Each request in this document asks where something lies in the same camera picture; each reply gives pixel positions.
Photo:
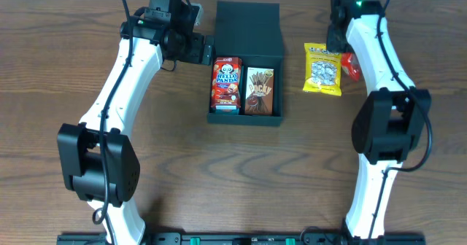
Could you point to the red Hello Panda box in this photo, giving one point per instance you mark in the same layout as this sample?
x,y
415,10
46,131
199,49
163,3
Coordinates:
x,y
226,77

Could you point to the yellow Hacks candy bag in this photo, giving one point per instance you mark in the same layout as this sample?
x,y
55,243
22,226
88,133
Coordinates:
x,y
323,70

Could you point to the brown Pocky box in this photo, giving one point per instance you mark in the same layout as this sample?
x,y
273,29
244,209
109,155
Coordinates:
x,y
259,91

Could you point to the dark green open box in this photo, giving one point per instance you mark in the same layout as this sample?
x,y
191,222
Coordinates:
x,y
251,31

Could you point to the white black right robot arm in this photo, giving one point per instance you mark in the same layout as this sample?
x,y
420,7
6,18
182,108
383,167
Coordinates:
x,y
389,124

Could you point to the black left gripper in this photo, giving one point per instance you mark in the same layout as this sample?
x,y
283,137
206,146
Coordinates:
x,y
195,55

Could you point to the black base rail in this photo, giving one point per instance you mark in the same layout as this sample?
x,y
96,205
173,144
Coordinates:
x,y
313,238

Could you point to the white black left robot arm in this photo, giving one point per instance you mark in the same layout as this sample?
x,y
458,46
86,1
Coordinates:
x,y
98,161

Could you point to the teal Good Day cookie box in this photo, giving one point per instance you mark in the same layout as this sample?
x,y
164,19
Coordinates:
x,y
226,109

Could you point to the red Hacks candy bag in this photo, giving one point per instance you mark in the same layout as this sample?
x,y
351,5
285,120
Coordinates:
x,y
351,66

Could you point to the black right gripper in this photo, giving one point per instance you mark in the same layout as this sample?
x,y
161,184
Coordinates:
x,y
332,45

